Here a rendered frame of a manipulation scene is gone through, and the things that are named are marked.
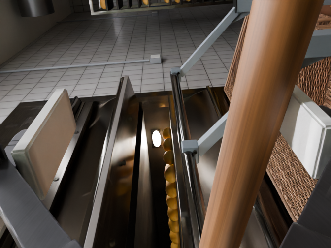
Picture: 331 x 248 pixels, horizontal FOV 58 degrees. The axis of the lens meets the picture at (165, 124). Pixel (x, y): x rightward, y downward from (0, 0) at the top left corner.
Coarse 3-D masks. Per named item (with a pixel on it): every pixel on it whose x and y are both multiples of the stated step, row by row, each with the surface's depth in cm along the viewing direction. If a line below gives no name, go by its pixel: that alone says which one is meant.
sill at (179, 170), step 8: (168, 96) 177; (176, 128) 145; (176, 136) 139; (176, 144) 133; (176, 152) 128; (176, 160) 123; (176, 168) 118; (176, 176) 114; (184, 184) 110; (184, 192) 106; (184, 200) 103; (184, 208) 100; (184, 216) 97; (184, 224) 94; (184, 232) 91; (184, 240) 89
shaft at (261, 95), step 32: (256, 0) 13; (288, 0) 12; (320, 0) 12; (256, 32) 14; (288, 32) 13; (256, 64) 14; (288, 64) 14; (256, 96) 15; (288, 96) 15; (256, 128) 16; (224, 160) 18; (256, 160) 17; (224, 192) 19; (256, 192) 19; (224, 224) 20
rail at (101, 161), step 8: (120, 80) 168; (120, 88) 157; (112, 112) 134; (112, 120) 127; (104, 144) 111; (104, 152) 107; (96, 176) 95; (96, 184) 92; (96, 192) 89; (88, 208) 83; (88, 216) 81; (88, 224) 78; (80, 240) 74
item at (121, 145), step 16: (128, 80) 168; (128, 96) 156; (128, 112) 146; (112, 128) 120; (128, 128) 138; (112, 144) 110; (128, 144) 130; (112, 160) 103; (128, 160) 123; (112, 176) 99; (128, 176) 117; (112, 192) 95; (128, 192) 111; (96, 208) 82; (112, 208) 91; (128, 208) 106; (96, 224) 77; (112, 224) 87; (96, 240) 74
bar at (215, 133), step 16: (240, 0) 94; (240, 16) 98; (320, 32) 53; (320, 48) 53; (192, 64) 105; (304, 64) 56; (176, 80) 99; (176, 96) 88; (176, 112) 80; (224, 128) 62; (192, 144) 64; (208, 144) 64; (192, 160) 61; (192, 176) 56; (192, 192) 53; (192, 208) 50; (192, 224) 47; (192, 240) 45
